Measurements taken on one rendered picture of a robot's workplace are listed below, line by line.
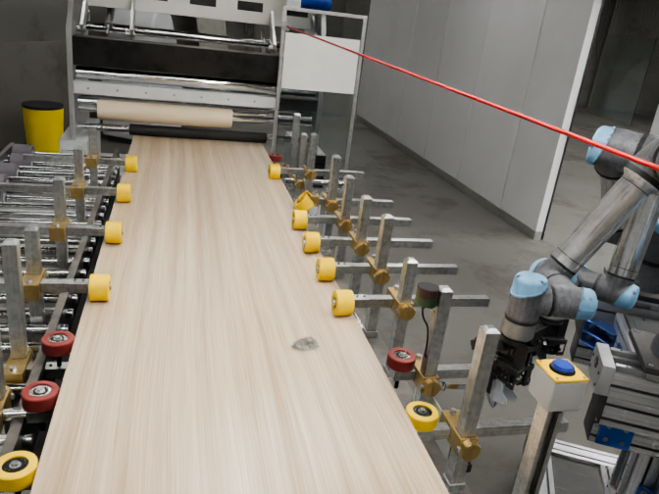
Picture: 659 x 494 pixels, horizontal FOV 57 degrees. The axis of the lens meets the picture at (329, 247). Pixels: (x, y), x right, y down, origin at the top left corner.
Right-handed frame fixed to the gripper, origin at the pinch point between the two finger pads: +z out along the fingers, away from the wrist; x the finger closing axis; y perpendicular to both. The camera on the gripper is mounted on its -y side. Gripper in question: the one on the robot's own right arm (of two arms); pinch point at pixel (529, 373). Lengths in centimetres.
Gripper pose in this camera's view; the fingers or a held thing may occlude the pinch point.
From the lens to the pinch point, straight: 199.0
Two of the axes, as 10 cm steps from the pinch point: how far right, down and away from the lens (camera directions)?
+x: -2.2, -3.8, 9.0
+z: -1.1, 9.2, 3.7
